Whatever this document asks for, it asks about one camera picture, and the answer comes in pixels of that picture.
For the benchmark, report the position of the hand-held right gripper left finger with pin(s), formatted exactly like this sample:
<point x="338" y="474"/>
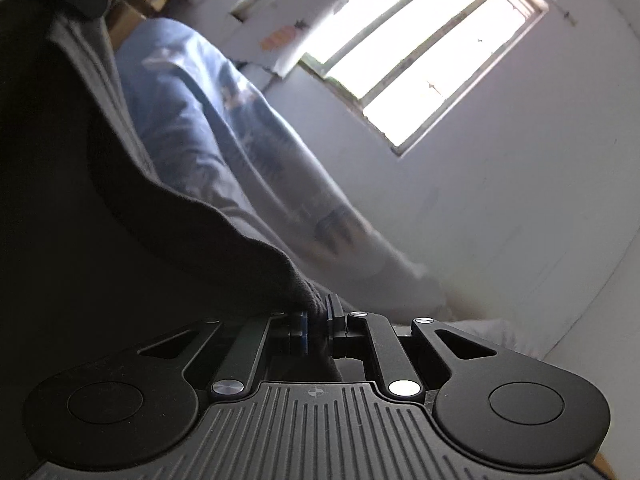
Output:
<point x="299" y="332"/>

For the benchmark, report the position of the blue printed quilt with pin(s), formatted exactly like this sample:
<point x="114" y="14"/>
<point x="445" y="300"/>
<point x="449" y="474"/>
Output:
<point x="200" y="125"/>

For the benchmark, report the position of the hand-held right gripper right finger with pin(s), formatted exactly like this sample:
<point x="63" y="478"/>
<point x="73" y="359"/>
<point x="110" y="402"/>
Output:
<point x="331" y="317"/>

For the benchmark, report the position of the dark grey t-shirt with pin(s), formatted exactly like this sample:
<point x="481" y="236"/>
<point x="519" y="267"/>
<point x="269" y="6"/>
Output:
<point x="75" y="185"/>

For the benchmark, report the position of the barred window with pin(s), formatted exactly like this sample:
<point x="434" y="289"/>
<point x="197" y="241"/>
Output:
<point x="425" y="60"/>

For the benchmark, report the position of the wooden cabinet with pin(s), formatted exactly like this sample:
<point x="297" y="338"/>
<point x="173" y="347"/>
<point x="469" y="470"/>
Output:
<point x="131" y="12"/>

